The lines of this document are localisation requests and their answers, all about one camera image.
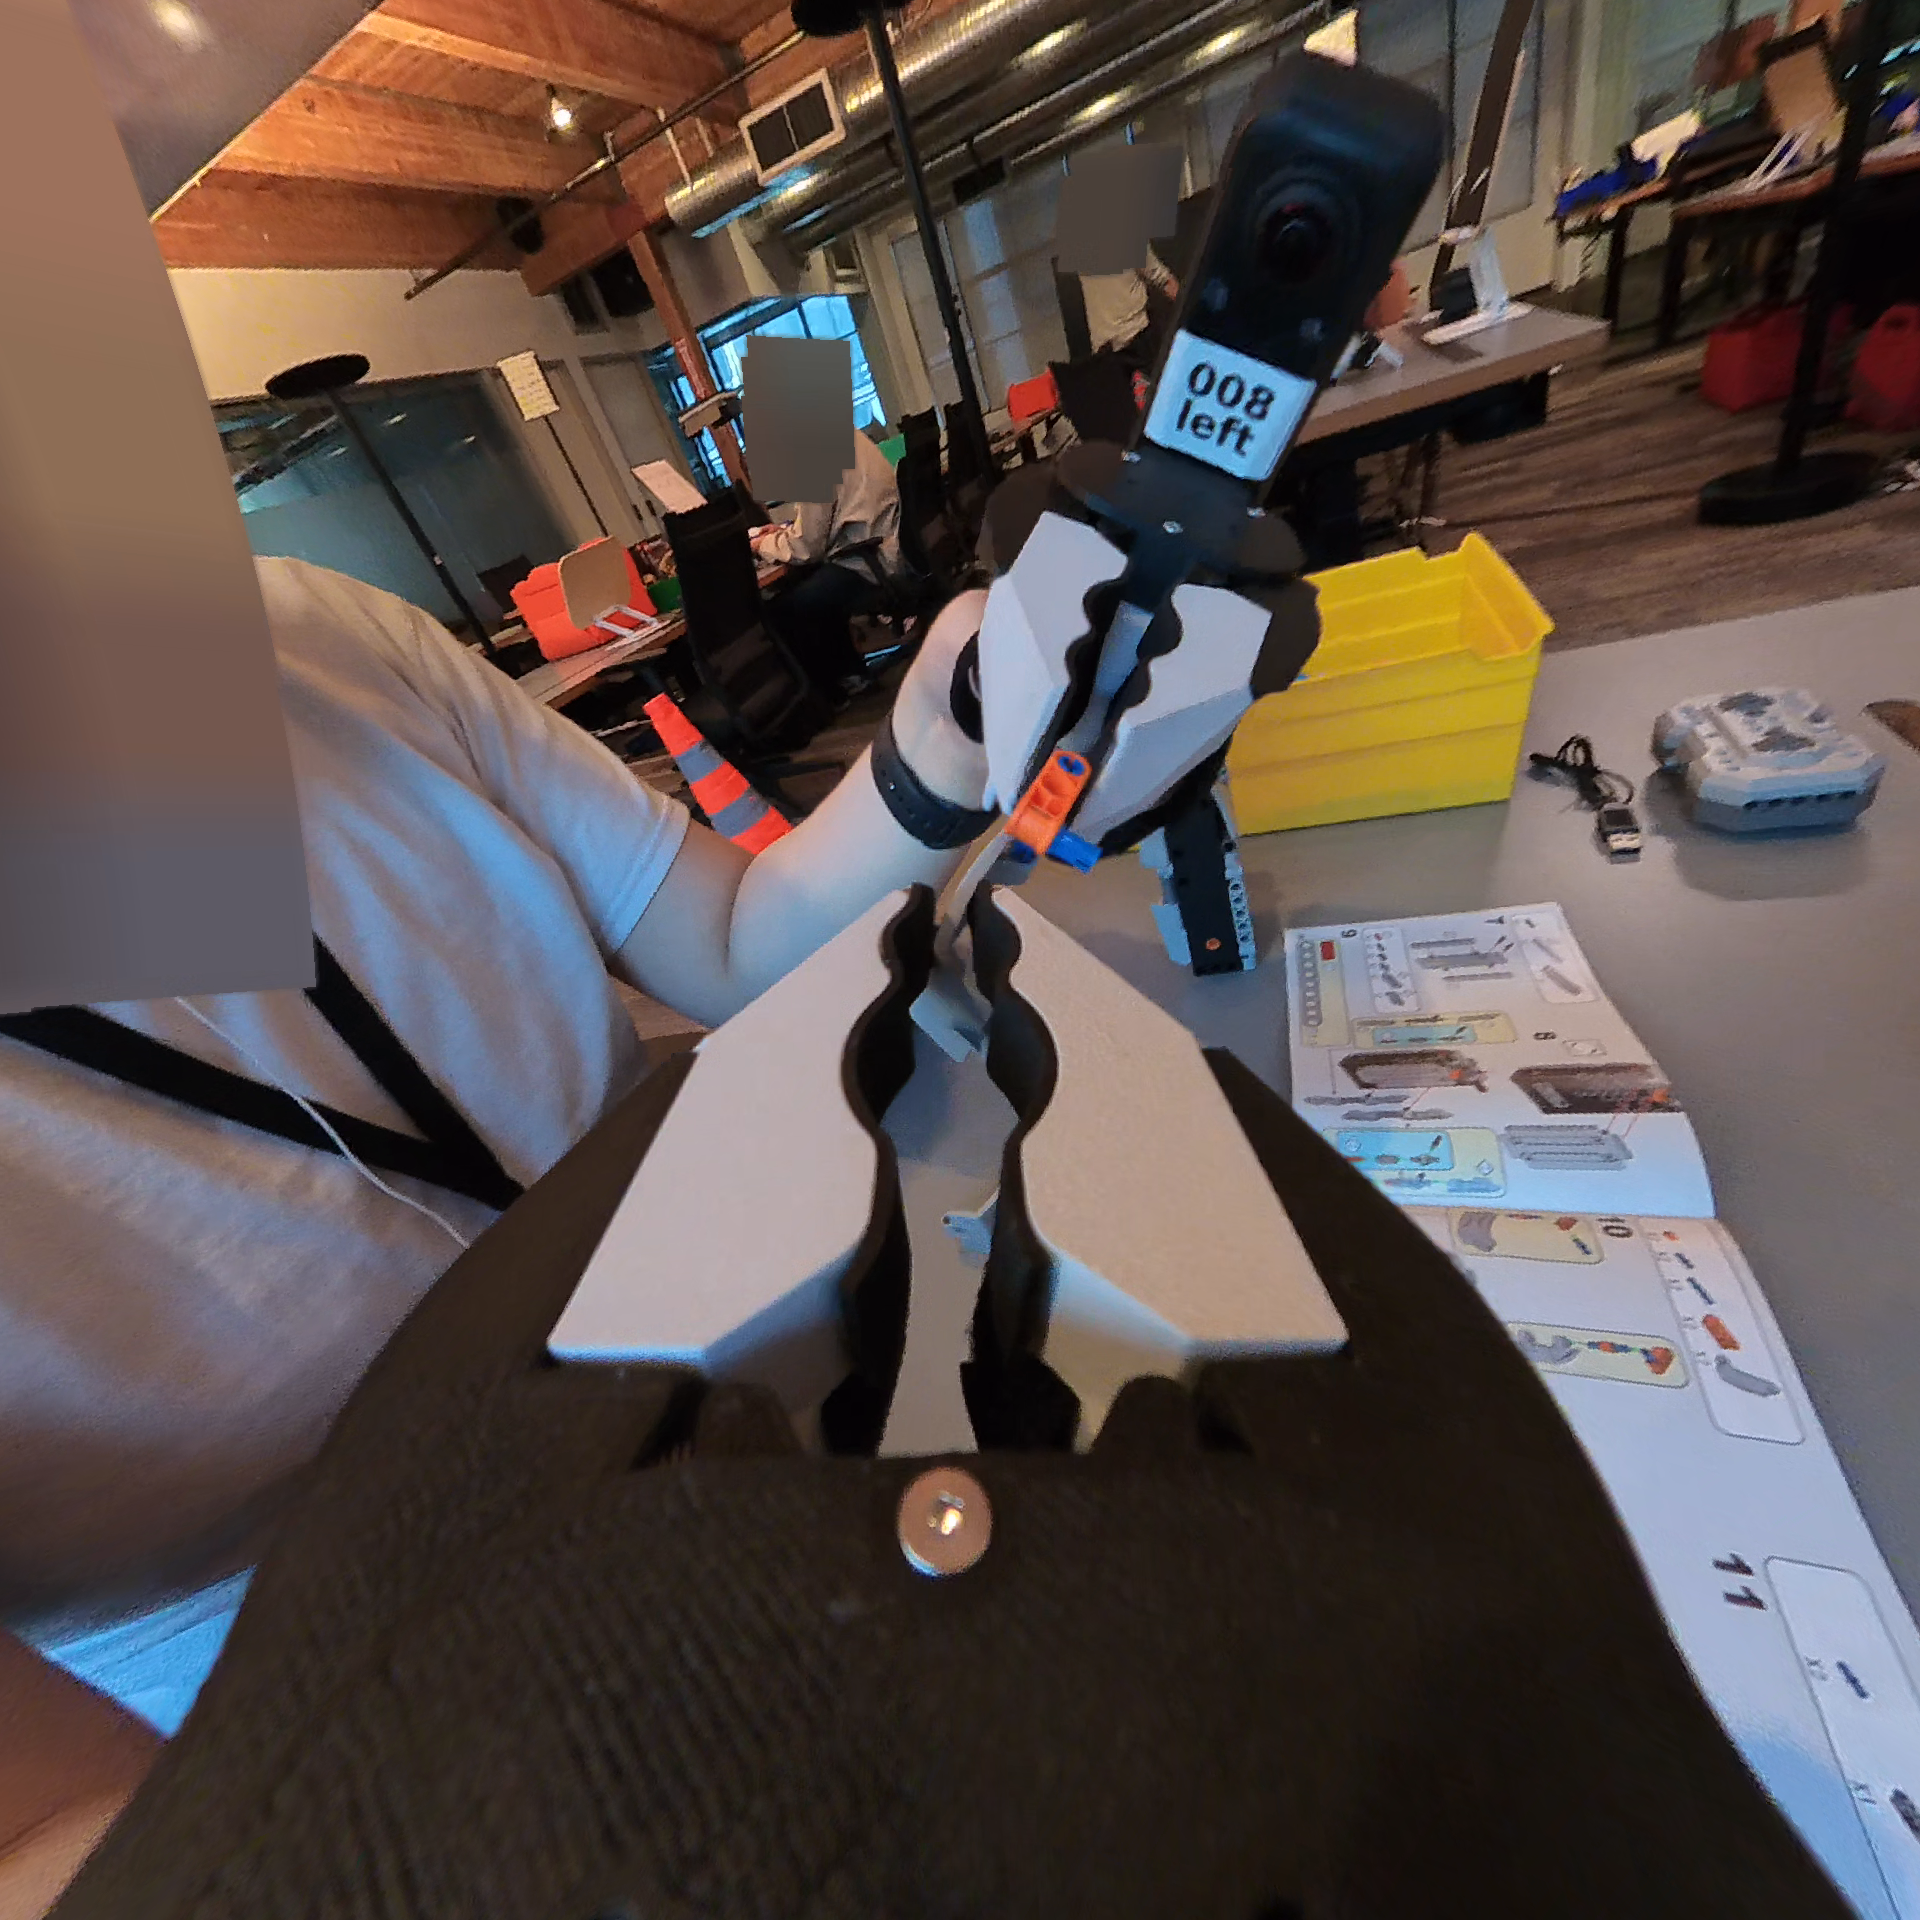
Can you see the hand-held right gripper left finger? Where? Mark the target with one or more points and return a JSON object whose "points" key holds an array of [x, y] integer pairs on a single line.
{"points": [[722, 1201]]}

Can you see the black wristband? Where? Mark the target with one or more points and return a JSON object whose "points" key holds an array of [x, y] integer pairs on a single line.
{"points": [[914, 804]]}

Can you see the black light stand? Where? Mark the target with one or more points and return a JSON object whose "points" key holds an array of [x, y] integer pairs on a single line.
{"points": [[900, 149], [323, 374]]}

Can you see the white vent grille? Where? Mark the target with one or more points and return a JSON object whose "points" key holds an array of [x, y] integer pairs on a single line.
{"points": [[790, 129]]}

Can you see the grey remote controller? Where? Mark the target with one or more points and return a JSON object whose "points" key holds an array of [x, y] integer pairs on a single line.
{"points": [[1769, 765]]}

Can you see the orange traffic cone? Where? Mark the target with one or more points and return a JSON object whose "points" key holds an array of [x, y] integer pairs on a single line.
{"points": [[722, 781]]}

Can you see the yellow plastic bin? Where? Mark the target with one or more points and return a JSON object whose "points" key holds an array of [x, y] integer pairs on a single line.
{"points": [[1396, 705]]}

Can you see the grey curved panel brick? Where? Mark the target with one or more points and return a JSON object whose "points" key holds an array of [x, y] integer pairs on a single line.
{"points": [[947, 1020]]}

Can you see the person's left forearm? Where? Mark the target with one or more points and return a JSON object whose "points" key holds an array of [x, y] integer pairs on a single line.
{"points": [[795, 914]]}

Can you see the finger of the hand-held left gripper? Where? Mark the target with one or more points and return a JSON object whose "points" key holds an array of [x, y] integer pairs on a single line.
{"points": [[1194, 676], [1036, 646]]}

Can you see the grey black brick assembly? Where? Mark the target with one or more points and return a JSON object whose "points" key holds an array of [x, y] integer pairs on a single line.
{"points": [[1201, 900]]}

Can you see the orange connector brick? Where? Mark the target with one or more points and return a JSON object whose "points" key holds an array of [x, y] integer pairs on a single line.
{"points": [[1042, 810]]}

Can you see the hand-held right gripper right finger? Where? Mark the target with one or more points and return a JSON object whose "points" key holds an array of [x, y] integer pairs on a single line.
{"points": [[1185, 1201]]}

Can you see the black office chair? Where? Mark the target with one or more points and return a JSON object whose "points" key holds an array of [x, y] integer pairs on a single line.
{"points": [[736, 646]]}

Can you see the person's left hand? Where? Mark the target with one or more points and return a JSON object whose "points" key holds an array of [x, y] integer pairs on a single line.
{"points": [[938, 690]]}

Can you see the silver ventilation duct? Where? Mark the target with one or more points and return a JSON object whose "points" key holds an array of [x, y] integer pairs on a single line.
{"points": [[1051, 77]]}

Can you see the grey desk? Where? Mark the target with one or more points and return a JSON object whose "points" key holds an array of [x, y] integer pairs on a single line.
{"points": [[1725, 961]]}

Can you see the red container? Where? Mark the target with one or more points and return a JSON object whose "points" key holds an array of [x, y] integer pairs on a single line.
{"points": [[1769, 361], [1886, 374]]}

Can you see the black stand with round base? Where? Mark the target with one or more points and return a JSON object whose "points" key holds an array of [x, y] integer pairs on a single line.
{"points": [[1787, 488]]}

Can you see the orange bin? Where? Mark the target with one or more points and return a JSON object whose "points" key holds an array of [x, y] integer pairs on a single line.
{"points": [[556, 616]]}

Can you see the white instruction booklet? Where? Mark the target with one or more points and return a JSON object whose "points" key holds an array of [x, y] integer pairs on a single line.
{"points": [[1501, 1052]]}

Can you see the short blue pin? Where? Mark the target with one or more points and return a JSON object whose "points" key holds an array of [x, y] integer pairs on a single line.
{"points": [[1072, 852]]}

